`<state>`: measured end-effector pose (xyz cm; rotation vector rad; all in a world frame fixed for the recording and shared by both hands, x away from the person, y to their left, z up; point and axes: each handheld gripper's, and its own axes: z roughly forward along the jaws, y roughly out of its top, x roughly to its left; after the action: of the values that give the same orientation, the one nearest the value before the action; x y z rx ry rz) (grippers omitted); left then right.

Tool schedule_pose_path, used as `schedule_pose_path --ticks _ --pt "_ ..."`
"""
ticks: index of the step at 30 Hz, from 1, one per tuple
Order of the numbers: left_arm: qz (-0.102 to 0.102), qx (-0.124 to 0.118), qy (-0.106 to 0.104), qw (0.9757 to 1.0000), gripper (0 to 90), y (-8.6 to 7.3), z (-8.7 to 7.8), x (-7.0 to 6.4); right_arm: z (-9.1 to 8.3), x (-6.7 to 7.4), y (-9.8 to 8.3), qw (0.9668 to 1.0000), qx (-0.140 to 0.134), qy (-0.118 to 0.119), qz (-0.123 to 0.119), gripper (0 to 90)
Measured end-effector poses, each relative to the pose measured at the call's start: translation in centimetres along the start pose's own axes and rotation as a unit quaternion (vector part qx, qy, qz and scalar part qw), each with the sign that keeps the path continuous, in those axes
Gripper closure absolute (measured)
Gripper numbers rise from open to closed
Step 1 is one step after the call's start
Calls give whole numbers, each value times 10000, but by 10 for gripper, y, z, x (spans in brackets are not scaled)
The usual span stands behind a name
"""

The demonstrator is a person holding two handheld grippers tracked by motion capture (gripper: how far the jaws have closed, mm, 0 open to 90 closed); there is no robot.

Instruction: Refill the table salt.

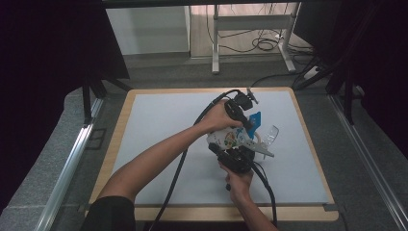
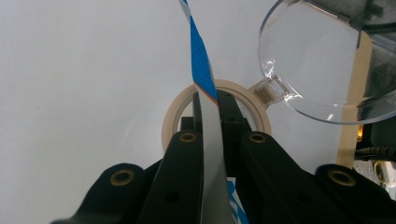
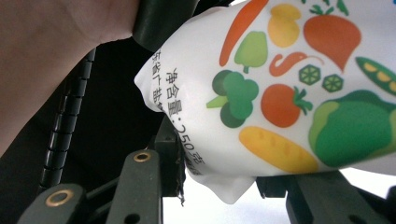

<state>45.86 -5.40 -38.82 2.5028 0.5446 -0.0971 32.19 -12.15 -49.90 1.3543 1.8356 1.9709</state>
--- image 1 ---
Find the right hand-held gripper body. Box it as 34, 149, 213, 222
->
217, 141, 276, 173

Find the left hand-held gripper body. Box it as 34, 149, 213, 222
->
225, 87, 260, 125

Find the blue and white milk carton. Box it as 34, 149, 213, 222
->
206, 111, 263, 151

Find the clear glass jug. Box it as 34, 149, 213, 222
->
251, 124, 280, 160

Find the person's right hand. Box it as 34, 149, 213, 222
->
218, 163, 254, 203

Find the person's left hand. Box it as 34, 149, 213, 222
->
200, 99, 243, 135

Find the wooden table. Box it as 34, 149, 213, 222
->
85, 86, 340, 223

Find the white table mat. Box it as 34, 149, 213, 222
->
101, 90, 330, 206

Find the white power strip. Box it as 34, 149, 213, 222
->
302, 65, 320, 81

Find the black metal stand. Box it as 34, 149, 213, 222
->
81, 71, 133, 125
294, 54, 358, 126

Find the person's black sleeve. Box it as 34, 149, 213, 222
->
80, 195, 138, 231

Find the black curtain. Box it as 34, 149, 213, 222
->
0, 0, 131, 213
293, 0, 408, 158

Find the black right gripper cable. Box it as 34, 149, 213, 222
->
249, 162, 279, 227

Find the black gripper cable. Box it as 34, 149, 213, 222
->
148, 89, 241, 231
249, 162, 279, 227

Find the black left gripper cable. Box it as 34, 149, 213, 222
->
148, 89, 241, 231

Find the tangle of black floor cables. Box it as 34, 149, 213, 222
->
206, 3, 316, 56

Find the white metal desk frame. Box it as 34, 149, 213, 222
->
211, 3, 297, 75

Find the aluminium rail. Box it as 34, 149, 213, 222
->
35, 97, 104, 231
328, 94, 408, 231

